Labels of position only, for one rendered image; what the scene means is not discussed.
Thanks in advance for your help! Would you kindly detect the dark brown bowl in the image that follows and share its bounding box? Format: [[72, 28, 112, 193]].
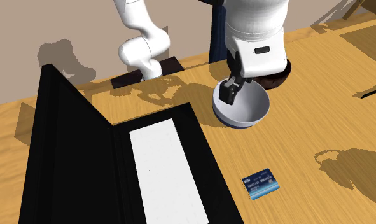
[[253, 59, 293, 91]]

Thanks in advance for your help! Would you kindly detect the dark pen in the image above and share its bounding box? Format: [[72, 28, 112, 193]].
[[359, 86, 376, 100]]

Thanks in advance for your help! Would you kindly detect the white bowl with blue base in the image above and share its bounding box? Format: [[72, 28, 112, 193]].
[[212, 77, 271, 129]]

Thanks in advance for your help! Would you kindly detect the dark blue upright panel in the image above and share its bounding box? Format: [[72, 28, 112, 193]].
[[208, 0, 229, 65]]

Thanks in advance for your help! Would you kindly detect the black open laptop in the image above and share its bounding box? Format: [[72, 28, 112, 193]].
[[18, 63, 245, 224]]

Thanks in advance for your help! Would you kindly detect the dark robot stand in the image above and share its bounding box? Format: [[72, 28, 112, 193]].
[[109, 56, 185, 90]]

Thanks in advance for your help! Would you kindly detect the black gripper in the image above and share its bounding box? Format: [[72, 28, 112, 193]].
[[218, 50, 254, 106]]

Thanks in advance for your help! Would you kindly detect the wooden furniture frame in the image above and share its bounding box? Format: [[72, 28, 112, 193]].
[[342, 0, 376, 21]]

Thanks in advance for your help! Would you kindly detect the blue card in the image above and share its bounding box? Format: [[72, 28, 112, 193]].
[[241, 168, 281, 201]]

